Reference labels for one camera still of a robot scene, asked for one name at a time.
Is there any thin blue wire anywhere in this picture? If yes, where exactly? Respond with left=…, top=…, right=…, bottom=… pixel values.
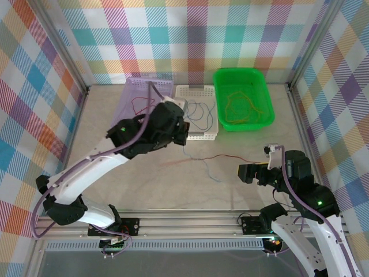
left=189, top=99, right=217, bottom=130
left=186, top=100, right=208, bottom=122
left=182, top=145, right=222, bottom=183

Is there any white plastic basket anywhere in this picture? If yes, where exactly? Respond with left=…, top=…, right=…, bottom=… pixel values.
left=175, top=85, right=219, bottom=142

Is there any purple plastic basket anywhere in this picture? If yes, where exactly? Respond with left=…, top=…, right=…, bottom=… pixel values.
left=114, top=76, right=175, bottom=123

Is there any green plastic basket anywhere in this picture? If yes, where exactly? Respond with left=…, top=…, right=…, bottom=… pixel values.
left=213, top=68, right=276, bottom=132

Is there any green circuit board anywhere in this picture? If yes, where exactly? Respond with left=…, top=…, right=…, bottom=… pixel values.
left=99, top=237, right=127, bottom=251

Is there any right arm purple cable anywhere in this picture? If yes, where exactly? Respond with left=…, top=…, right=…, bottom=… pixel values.
left=266, top=145, right=360, bottom=277

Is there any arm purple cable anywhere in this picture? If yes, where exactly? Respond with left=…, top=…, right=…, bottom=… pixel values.
left=266, top=145, right=360, bottom=277
left=31, top=81, right=167, bottom=257

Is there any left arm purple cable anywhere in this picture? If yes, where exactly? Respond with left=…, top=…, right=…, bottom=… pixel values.
left=31, top=81, right=167, bottom=257

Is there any aluminium frame floor rail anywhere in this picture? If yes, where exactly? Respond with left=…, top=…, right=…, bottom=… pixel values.
left=287, top=86, right=347, bottom=222
left=24, top=88, right=90, bottom=277

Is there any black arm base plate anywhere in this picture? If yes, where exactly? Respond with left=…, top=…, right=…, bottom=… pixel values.
left=240, top=216, right=262, bottom=234
left=121, top=218, right=141, bottom=236

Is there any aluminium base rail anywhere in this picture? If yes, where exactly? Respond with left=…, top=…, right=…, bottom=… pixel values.
left=37, top=209, right=344, bottom=238

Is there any grey slotted cable duct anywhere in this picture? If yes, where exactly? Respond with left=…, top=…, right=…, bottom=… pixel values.
left=44, top=241, right=266, bottom=252

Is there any aluminium frame post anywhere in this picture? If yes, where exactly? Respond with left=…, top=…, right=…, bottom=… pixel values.
left=287, top=0, right=347, bottom=92
left=33, top=0, right=90, bottom=95

